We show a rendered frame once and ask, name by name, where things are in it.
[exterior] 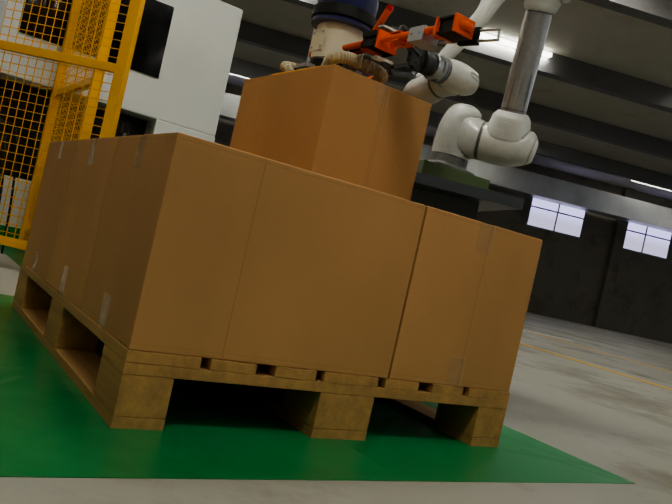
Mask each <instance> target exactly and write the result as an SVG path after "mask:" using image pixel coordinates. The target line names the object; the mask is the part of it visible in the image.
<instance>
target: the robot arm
mask: <svg viewBox="0 0 672 504"><path fill-rule="evenodd" d="M504 1H505V0H481V2H480V4H479V6H478V8H477V10H476V11H475V12H474V14H473V15H472V16H471V17H470V19H471V20H473V21H475V22H476V24H475V27H482V28H484V27H485V26H486V24H487V23H488V22H489V21H490V19H491V18H492V17H493V16H494V14H495V13H496V11H497V10H498V9H499V7H500V6H501V5H502V4H503V2H504ZM570 1H572V0H523V6H524V10H525V14H524V18H523V22H522V26H521V30H520V34H519V38H518V42H517V46H516V49H515V53H514V57H513V61H512V65H511V69H510V73H509V77H508V81H507V85H506V89H505V92H504V96H503V100H502V104H501V108H500V109H498V110H497V111H495V112H494V113H493V114H492V117H491V118H490V120H489V122H486V121H484V120H482V119H481V118H482V115H481V113H480V112H479V110H477V109H476V108H475V107H474V106H471V105H468V104H460V103H459V104H454V105H453V106H452V107H450V108H449V109H448V110H447V112H446V113H445V114H444V116H443V117H442V119H441V121H440V123H439V126H438V129H437V131H436V134H435V138H434V142H433V147H432V151H431V154H430V156H429V159H428V160H429V161H432V162H435V163H438V164H441V165H444V166H447V167H450V168H453V169H456V170H459V171H462V172H465V173H468V174H471V175H475V174H473V173H471V172H469V171H467V170H466V169H467V164H468V160H469V159H476V160H480V161H483V162H486V163H489V164H493V165H498V166H503V167H517V166H523V165H527V164H530V163H531V162H532V160H533V158H534V156H535V153H536V151H537V148H538V144H539V143H538V138H537V136H536V134H535V133H534V132H532V131H531V120H530V118H529V116H528V115H526V112H527V108H528V104H529V101H530V97H531V93H532V89H533V86H534V82H535V78H536V74H537V71H538V67H539V63H540V59H541V57H542V53H543V49H544V46H545V42H546V38H547V34H548V31H549V27H550V23H551V19H552V15H555V14H556V13H557V12H558V10H559V8H560V6H561V5H562V4H567V3H569V2H570ZM378 28H380V29H382V30H384V31H386V32H388V33H390V32H394V31H399V30H400V31H403V32H406V31H409V30H410V29H409V28H408V27H407V26H406V25H405V24H403V25H399V26H398V28H397V27H395V26H387V25H384V24H383V25H379V26H378ZM412 46H413V47H409V48H406V49H407V50H408V57H407V59H406V61H407V62H404V63H400V64H395V65H393V62H392V61H389V60H387V59H385V58H383V57H380V56H378V55H375V56H371V58H372V59H374V60H376V61H379V62H381V66H383V67H385V68H387V69H388V71H389V72H388V75H389V76H398V77H406V78H408V79H409V80H411V79H412V80H411V81H410V82H408V83H407V85H406V86H405V88H404V90H403V92H404V93H406V94H408V95H411V96H413V97H416V98H418V99H420V100H423V101H425V102H428V103H430V104H434V103H436V102H438V101H440V100H441V99H443V98H445V97H448V96H457V95H460V96H466V95H472V94H473V93H475V92H476V90H477V89H478V86H479V75H478V73H477V72H476V71H475V70H474V69H472V68H471V67H470V66H468V65H467V64H465V63H463V62H461V61H458V60H455V59H454V58H455V57H456V56H457V55H458V54H459V53H460V52H461V51H462V50H463V49H464V48H465V47H466V46H458V45H457V44H447V45H446V46H445V47H444V48H443V49H442V50H441V51H440V53H439V54H438V53H431V52H429V51H426V50H424V49H420V48H415V46H414V45H412ZM405 66H409V67H410V69H411V71H412V72H409V73H407V72H398V71H394V69H395V68H400V67H405ZM416 72H418V73H417V74H416V75H415V73H416Z"/></svg>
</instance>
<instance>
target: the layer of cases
mask: <svg viewBox="0 0 672 504"><path fill-rule="evenodd" d="M542 242H543V240H541V239H538V238H534V237H531V236H528V235H524V234H521V233H518V232H514V231H511V230H507V229H504V228H501V227H497V226H494V225H491V224H487V223H484V222H480V221H477V220H474V219H470V218H467V217H464V216H460V215H457V214H454V213H450V212H447V211H443V210H440V209H437V208H433V207H430V206H425V205H423V204H420V203H416V202H413V201H410V200H406V199H403V198H400V197H396V196H393V195H389V194H386V193H383V192H379V191H376V190H373V189H369V188H366V187H362V186H359V185H356V184H352V183H349V182H346V181H342V180H339V179H335V178H332V177H329V176H325V175H322V174H319V173H315V172H312V171H308V170H305V169H302V168H298V167H295V166H292V165H288V164H285V163H281V162H278V161H275V160H271V159H268V158H265V157H261V156H258V155H254V154H251V153H248V152H244V151H241V150H238V149H234V148H231V147H228V146H224V145H221V144H217V143H214V142H211V141H207V140H204V139H201V138H197V137H194V136H190V135H187V134H184V133H180V132H174V133H160V134H147V135H133V136H120V137H106V138H93V139H79V140H66V141H52V142H50V144H49V149H48V153H47V157H46V162H45V166H44V171H43V175H42V180H41V184H40V188H39V193H38V197H37V202H36V206H35V210H34V215H33V219H32V224H31V228H30V233H29V237H28V241H27V246H26V250H25V255H24V259H23V263H24V264H26V265H27V266H28V267H29V268H30V269H32V270H33V271H34V272H35V273H37V274H38V275H39V276H40V277H41V278H43V279H44V280H45V281H46V282H48V283H49V284H50V285H51V286H52V287H54V288H55V289H56V290H57V291H59V292H60V293H61V294H62V295H63V296H65V297H66V298H67V299H68V300H70V301H71V302H72V303H73V304H74V305H76V306H77V307H78V308H79V309H81V310H82V311H83V312H84V313H85V314H87V315H88V316H89V317H90V318H92V319H93V320H94V321H95V322H96V323H98V324H99V325H100V326H101V327H103V328H104V329H105V330H106V331H107V332H109V333H110V334H111V335H112V336H114V337H115V338H116V339H117V340H118V341H120V342H121V343H122V344H123V345H125V346H126V347H127V348H128V349H130V350H139V351H148V352H157V353H165V354H174V355H183V356H192V357H201V358H210V359H219V360H228V361H236V362H245V363H254V364H263V365H272V366H281V367H290V368H299V369H307V370H316V371H325V372H334V373H343V374H352V375H361V376H370V377H379V378H389V379H396V380H405V381H414V382H423V383H432V384H441V385H450V386H458V387H467V388H476V389H485V390H494V391H503V392H509V389H510V384H511V380H512V376H513V371H514V367H515V362H516V358H517V353H518V349H519V344H520V340H521V335H522V331H523V327H524V322H525V318H526V313H527V309H528V304H529V300H530V295H531V291H532V286H533V282H534V277H535V273H536V269H537V264H538V260H539V255H540V251H541V246H542Z"/></svg>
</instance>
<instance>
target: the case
mask: <svg viewBox="0 0 672 504"><path fill-rule="evenodd" d="M431 106H432V104H430V103H428V102H425V101H423V100H420V99H418V98H416V97H413V96H411V95H408V94H406V93H404V92H401V91H399V90H396V89H394V88H392V87H389V86H387V85H384V84H382V83H380V82H377V81H375V80H372V79H370V78H368V77H365V76H363V75H360V74H358V73H356V72H353V71H351V70H348V69H346V68H344V67H341V66H339V65H336V64H332V65H327V66H321V67H315V68H309V69H304V70H298V71H292V72H286V73H281V74H275V75H269V76H264V77H258V78H252V79H246V80H245V81H244V85H243V89H242V94H241V98H240V103H239V107H238V111H237V116H236V120H235V125H234V129H233V134H232V138H231V143H230V147H231V148H234V149H238V150H241V151H244V152H248V153H251V154H254V155H258V156H261V157H265V158H268V159H271V160H275V161H278V162H281V163H285V164H288V165H292V166H295V167H298V168H302V169H305V170H308V171H312V172H315V173H319V174H322V175H325V176H329V177H332V178H335V179H339V180H342V181H346V182H349V183H352V184H356V185H359V186H362V187H366V188H369V189H373V190H376V191H379V192H383V193H386V194H389V195H393V196H396V197H400V198H403V199H406V200H410V199H411V195H412V190H413V186H414V181H415V177H416V173H417V168H418V164H419V159H420V155H421V150H422V146H423V141H424V137H425V133H426V128H427V124H428V119H429V115H430V110H431Z"/></svg>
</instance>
